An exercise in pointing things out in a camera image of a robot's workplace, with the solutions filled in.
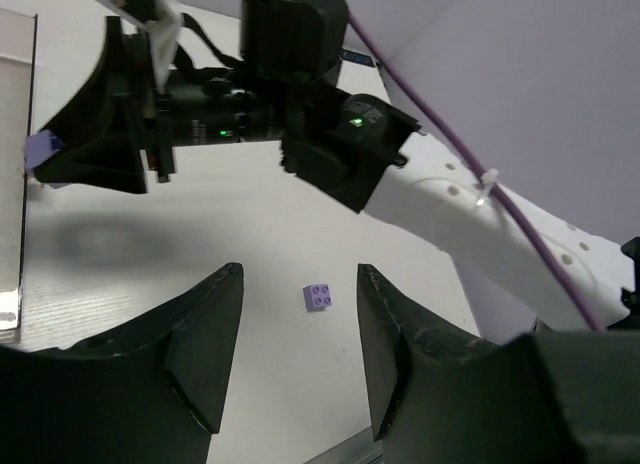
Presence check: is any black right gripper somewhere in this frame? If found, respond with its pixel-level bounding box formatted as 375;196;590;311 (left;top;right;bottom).
105;0;417;212

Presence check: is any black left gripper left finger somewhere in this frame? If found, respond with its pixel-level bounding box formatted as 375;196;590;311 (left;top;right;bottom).
1;263;244;463

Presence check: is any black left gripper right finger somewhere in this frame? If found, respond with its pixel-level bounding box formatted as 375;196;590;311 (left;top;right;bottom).
357;264;639;463

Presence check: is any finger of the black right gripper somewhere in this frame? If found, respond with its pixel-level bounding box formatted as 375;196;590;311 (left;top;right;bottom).
32;17;147;194

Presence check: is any purple lego brick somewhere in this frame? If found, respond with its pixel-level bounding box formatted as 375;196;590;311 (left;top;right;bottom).
24;130;65;182

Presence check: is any clear bottom acrylic drawer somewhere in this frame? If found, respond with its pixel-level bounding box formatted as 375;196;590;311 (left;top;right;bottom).
1;9;37;345

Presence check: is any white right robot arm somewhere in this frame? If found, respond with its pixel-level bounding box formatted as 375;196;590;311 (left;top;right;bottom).
25;0;639;331

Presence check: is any blue label sticker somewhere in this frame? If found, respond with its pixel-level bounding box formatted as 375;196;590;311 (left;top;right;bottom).
341;49;376;68

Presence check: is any purple lego plate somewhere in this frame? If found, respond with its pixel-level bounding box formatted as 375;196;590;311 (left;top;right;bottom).
302;283;333;313

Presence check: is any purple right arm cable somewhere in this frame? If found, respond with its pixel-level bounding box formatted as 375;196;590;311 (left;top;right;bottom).
324;0;609;333

